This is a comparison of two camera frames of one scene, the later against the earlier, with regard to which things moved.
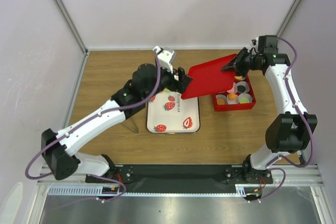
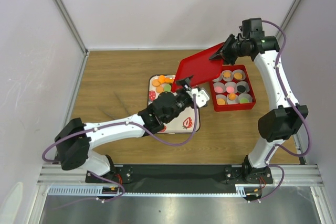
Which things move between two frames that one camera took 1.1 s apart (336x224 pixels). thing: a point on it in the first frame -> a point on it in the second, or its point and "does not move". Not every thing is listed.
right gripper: [236, 63] -> [223, 54]
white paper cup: [240, 77] does not move
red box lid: [208, 79] -> [199, 65]
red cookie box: [241, 96] does not move
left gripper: [179, 85] -> [185, 88]
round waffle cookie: [220, 102] does not move
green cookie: [244, 100] does not move
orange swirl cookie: [232, 96] does not move
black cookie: [241, 88] does not move
